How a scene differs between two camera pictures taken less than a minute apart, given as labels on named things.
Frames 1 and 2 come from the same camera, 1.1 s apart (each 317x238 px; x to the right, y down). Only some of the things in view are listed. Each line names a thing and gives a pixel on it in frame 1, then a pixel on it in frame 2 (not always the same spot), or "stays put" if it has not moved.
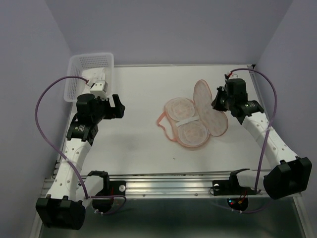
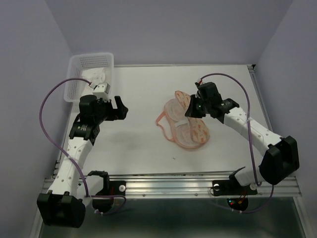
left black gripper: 113,112 stays put
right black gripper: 215,103 -> 190,111
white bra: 94,74 stays put
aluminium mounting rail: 161,184 stays put
